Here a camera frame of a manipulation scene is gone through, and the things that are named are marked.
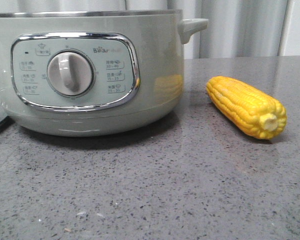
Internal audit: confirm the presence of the yellow corn cob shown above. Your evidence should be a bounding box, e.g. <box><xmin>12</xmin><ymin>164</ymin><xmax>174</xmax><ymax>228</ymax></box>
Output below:
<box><xmin>206</xmin><ymin>76</ymin><xmax>287</xmax><ymax>140</ymax></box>

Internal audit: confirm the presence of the green electric cooking pot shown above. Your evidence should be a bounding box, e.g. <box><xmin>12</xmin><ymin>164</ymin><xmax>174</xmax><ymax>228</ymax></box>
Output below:
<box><xmin>0</xmin><ymin>10</ymin><xmax>208</xmax><ymax>137</ymax></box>

